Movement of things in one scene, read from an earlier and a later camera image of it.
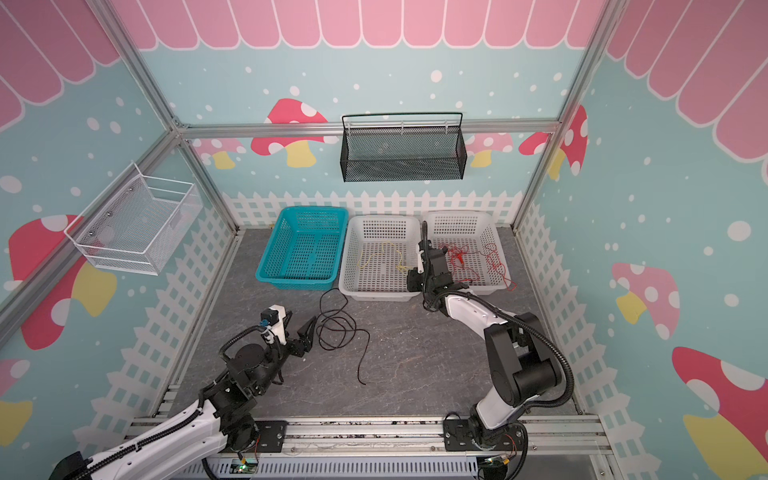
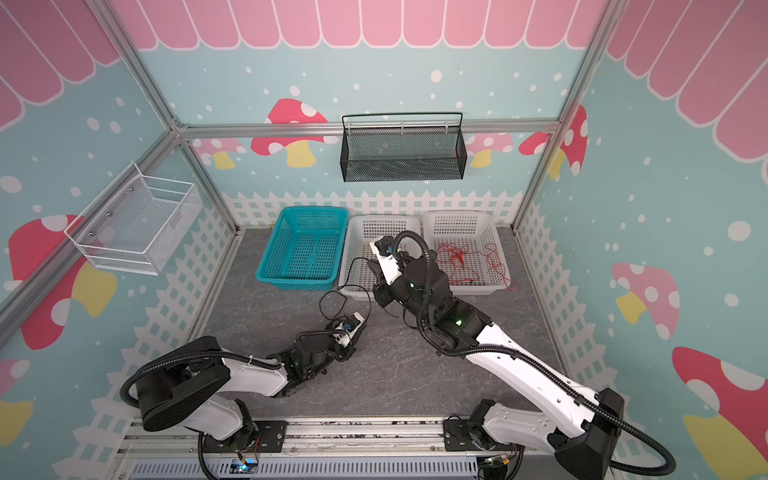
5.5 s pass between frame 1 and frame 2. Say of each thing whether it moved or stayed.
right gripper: moved
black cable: moved
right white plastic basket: stayed
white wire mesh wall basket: stayed
